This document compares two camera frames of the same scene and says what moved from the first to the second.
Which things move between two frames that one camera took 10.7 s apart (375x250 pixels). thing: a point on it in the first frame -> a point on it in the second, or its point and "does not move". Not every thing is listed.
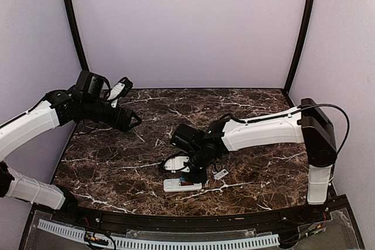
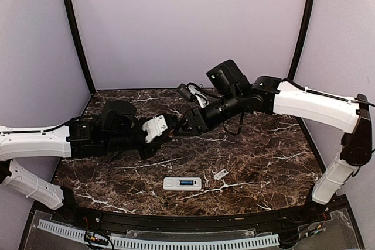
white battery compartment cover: x=221 y=174 does not move
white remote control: x=176 y=185 does not move
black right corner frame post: x=304 y=30 does not move
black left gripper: x=123 y=126 -> x=153 y=149
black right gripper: x=198 y=178 -> x=191 y=113
